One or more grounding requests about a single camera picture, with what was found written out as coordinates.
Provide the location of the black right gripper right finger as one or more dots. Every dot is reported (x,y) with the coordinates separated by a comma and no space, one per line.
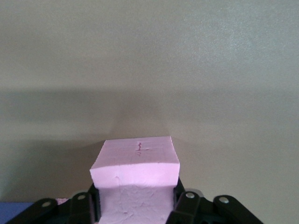
(191,207)

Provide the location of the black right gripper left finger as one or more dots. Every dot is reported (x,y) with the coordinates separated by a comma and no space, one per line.
(77,210)

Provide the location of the purple foam cube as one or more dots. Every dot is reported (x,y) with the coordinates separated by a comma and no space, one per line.
(11,212)

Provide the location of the brown table mat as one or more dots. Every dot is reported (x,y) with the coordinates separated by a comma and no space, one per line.
(149,58)

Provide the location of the pink foam cube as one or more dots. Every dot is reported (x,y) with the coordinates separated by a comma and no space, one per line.
(135,168)
(62,200)

